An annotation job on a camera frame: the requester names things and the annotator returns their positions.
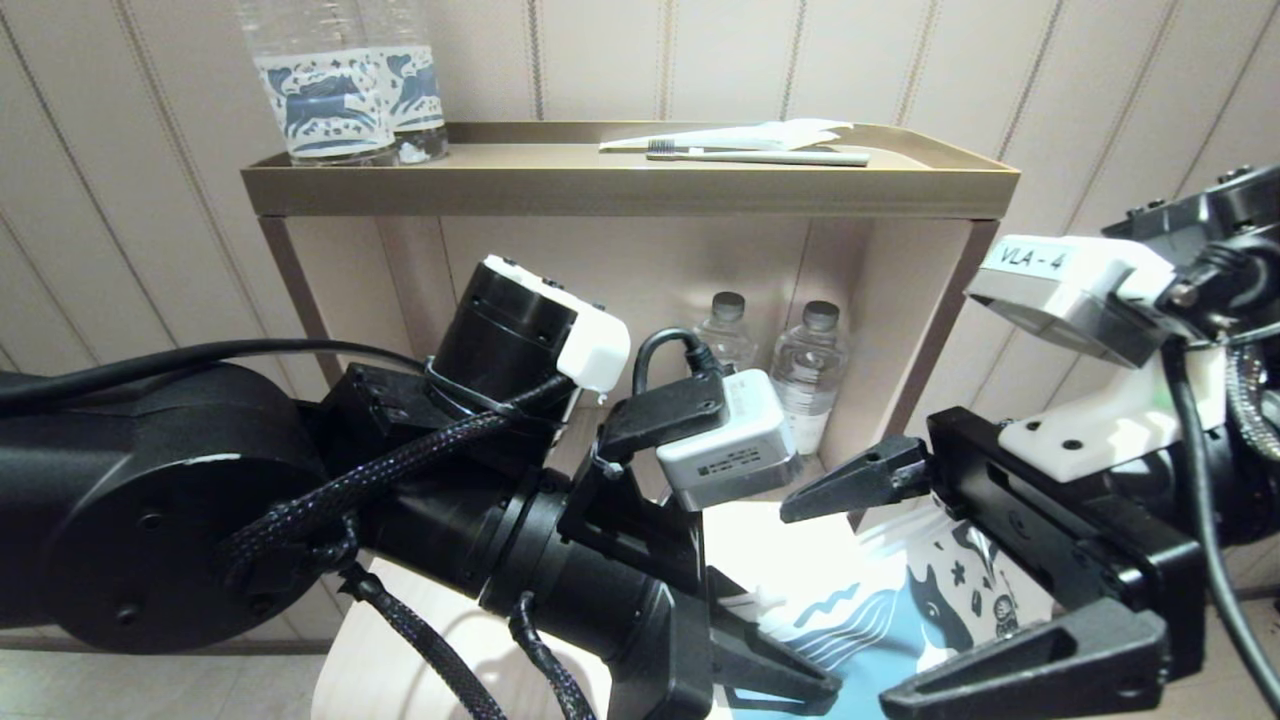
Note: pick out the small clear water bottle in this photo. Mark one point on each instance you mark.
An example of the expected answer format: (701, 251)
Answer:
(728, 335)
(810, 370)

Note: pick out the beige open shelf cabinet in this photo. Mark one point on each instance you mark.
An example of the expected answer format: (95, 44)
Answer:
(400, 280)

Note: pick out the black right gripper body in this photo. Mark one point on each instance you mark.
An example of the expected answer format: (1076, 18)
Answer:
(1080, 540)

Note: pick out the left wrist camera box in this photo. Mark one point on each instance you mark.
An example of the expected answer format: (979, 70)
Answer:
(735, 450)

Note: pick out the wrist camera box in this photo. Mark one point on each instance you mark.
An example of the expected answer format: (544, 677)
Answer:
(735, 450)
(1070, 300)

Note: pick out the grey toothbrush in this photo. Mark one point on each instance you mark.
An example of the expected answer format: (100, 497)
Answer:
(790, 158)

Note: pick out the white blue horse-print bag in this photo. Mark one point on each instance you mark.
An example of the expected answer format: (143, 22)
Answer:
(870, 620)

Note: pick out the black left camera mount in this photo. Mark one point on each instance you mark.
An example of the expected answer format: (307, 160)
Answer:
(640, 520)

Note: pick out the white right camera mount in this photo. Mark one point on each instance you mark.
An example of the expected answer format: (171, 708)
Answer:
(1110, 430)

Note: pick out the large blue-label water bottle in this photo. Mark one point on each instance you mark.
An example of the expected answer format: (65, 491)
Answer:
(420, 85)
(325, 105)

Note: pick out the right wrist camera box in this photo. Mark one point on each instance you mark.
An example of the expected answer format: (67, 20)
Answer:
(1070, 300)

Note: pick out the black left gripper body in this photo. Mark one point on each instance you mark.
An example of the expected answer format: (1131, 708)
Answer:
(670, 660)

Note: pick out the white paper wrapper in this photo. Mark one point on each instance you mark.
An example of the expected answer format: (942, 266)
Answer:
(760, 137)

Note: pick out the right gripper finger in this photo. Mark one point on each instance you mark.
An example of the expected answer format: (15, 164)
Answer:
(870, 475)
(1060, 670)

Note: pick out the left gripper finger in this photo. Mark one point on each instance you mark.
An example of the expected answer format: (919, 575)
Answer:
(728, 597)
(770, 675)

